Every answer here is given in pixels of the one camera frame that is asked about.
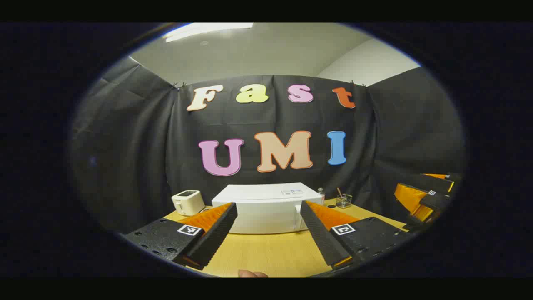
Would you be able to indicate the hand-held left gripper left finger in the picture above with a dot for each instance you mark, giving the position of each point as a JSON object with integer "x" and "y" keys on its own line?
{"x": 216, "y": 237}

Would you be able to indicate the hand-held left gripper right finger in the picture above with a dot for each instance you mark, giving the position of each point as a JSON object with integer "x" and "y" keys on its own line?
{"x": 318, "y": 237}

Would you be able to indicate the white microwave oven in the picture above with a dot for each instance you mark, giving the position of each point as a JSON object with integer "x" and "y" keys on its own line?
{"x": 266, "y": 208}

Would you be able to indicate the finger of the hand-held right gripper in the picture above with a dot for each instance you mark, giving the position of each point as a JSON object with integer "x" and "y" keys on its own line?
{"x": 410, "y": 196}
{"x": 429, "y": 183}

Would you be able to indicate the black backdrop cloth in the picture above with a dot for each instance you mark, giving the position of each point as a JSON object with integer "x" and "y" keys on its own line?
{"x": 125, "y": 146}

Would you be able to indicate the white toaster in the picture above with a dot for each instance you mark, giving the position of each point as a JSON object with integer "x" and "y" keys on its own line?
{"x": 187, "y": 203}

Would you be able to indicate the white bottle with pink label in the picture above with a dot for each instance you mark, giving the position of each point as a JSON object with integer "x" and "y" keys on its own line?
{"x": 321, "y": 193}

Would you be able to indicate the wooden stick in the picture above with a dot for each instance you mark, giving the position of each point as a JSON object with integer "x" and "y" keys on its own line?
{"x": 339, "y": 191}

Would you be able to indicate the clear glass holder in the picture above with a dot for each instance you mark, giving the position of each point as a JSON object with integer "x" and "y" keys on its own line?
{"x": 344, "y": 202}

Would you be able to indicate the small black clip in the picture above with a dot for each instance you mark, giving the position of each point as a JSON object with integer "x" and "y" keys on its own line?
{"x": 359, "y": 84}
{"x": 180, "y": 85}

